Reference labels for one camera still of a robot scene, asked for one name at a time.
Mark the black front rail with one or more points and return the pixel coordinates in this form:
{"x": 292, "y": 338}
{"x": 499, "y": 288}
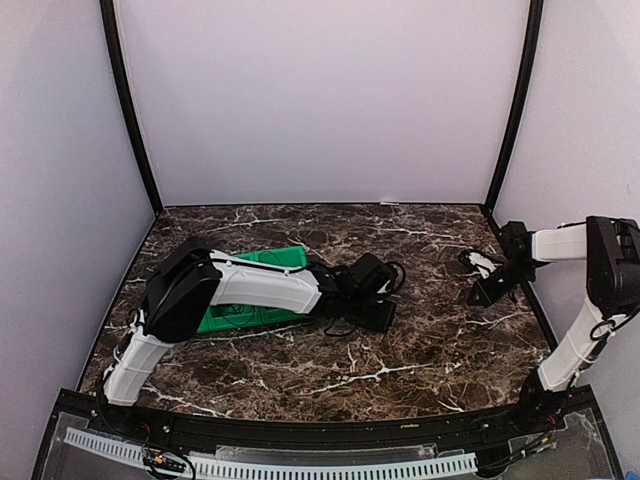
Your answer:
{"x": 483, "y": 429}

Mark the left green plastic bin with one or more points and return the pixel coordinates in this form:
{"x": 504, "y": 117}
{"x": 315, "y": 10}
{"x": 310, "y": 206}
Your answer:
{"x": 213, "y": 320}

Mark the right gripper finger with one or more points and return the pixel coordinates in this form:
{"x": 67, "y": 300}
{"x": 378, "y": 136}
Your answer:
{"x": 481, "y": 297}
{"x": 487, "y": 286}

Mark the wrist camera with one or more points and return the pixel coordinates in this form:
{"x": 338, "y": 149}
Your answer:
{"x": 370, "y": 277}
{"x": 514, "y": 239}

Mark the left black frame post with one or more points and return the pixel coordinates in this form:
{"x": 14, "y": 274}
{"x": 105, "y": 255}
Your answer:
{"x": 127, "y": 107}

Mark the right black frame post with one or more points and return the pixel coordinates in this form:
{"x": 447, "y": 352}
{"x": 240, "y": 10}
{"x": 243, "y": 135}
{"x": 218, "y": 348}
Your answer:
{"x": 526, "y": 64}

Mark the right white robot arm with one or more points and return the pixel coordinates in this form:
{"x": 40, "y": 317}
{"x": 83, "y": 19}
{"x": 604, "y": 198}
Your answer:
{"x": 610, "y": 248}

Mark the white slotted cable duct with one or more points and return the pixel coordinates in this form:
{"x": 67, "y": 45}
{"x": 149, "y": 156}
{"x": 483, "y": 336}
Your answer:
{"x": 201, "y": 466}

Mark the right green plastic bin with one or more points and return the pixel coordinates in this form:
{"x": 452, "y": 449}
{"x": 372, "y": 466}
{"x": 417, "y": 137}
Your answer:
{"x": 294, "y": 257}

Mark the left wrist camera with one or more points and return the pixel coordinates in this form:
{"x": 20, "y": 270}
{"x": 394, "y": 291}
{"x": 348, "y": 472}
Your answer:
{"x": 370, "y": 277}

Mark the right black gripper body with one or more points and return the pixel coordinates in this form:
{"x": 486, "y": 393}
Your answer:
{"x": 514, "y": 274}

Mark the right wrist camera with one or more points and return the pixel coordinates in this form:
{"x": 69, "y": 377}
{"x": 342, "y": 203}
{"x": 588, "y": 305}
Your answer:
{"x": 514, "y": 239}

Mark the black frame post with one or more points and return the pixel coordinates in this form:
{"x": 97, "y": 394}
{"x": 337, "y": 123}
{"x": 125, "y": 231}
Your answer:
{"x": 526, "y": 64}
{"x": 127, "y": 107}

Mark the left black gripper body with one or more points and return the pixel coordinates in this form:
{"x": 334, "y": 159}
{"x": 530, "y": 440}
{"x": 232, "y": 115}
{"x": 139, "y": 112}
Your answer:
{"x": 362, "y": 316}

